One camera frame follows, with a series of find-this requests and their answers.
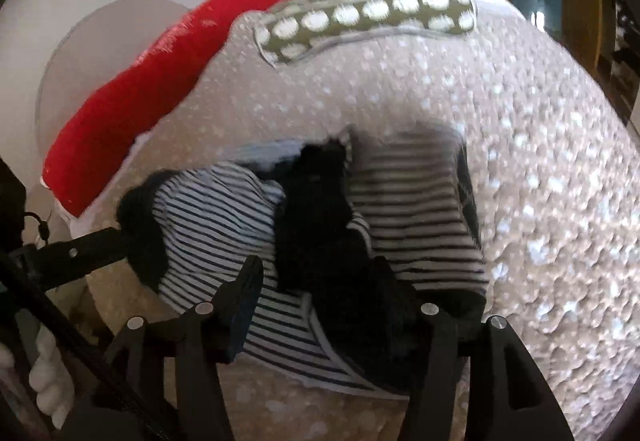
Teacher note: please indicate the olive hedgehog print pillow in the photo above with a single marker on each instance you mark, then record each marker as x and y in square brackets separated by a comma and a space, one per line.
[360, 18]

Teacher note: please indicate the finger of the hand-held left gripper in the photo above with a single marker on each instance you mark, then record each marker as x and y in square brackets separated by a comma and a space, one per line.
[75, 252]

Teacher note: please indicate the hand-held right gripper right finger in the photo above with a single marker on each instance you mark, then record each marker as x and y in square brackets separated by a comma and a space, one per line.
[442, 351]

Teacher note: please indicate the beige spotted bedspread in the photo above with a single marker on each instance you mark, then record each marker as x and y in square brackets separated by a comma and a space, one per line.
[540, 171]

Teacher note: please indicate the striped pants with dark patch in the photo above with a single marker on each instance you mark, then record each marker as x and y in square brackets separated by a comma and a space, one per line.
[400, 211]

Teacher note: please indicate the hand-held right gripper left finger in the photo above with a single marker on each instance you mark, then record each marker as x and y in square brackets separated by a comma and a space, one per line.
[245, 313]

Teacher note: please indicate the long red pillow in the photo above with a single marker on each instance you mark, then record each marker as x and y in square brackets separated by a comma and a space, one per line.
[165, 86]

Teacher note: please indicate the person's left hand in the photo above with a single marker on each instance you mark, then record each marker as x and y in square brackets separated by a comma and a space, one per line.
[47, 381]

